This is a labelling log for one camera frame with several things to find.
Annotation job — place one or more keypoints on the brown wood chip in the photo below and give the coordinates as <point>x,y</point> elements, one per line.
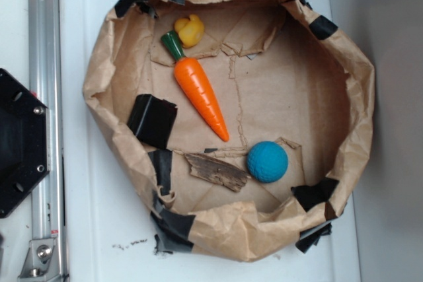
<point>216,171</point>

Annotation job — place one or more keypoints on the yellow rubber duck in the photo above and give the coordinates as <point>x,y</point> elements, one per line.
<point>190,30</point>

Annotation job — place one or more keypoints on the aluminium extrusion rail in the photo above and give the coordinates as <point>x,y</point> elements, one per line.
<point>48,203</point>

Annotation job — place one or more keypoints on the blue textured ball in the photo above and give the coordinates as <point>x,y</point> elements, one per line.
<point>267,161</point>

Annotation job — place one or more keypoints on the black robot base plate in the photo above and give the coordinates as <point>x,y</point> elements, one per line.
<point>24,154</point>

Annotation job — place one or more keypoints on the orange plastic toy carrot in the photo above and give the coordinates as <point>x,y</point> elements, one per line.
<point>195,84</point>

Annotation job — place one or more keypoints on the metal corner bracket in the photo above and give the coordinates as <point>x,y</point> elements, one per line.
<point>41,262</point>

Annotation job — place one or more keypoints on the black square tape block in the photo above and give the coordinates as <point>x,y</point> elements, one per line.
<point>152,119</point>

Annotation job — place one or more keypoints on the brown paper bag enclosure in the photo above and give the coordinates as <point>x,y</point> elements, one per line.
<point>281,72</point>

